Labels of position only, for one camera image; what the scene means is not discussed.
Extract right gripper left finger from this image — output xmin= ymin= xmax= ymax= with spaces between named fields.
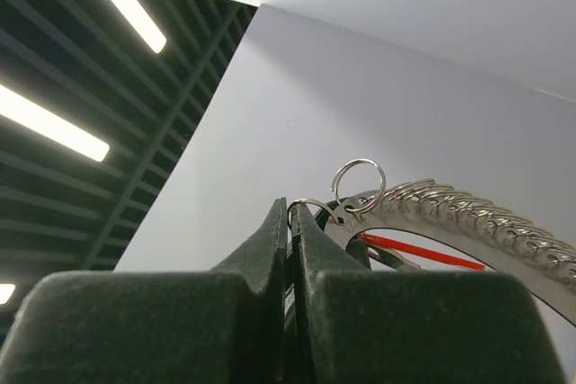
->
xmin=1 ymin=199 xmax=287 ymax=383

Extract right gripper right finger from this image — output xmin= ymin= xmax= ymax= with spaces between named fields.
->
xmin=290 ymin=204 xmax=564 ymax=383

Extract red key tag with key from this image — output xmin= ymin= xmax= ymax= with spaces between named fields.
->
xmin=357 ymin=233 xmax=486 ymax=271

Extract ceiling light strips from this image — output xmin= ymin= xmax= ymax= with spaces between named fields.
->
xmin=0 ymin=0 xmax=168 ymax=307

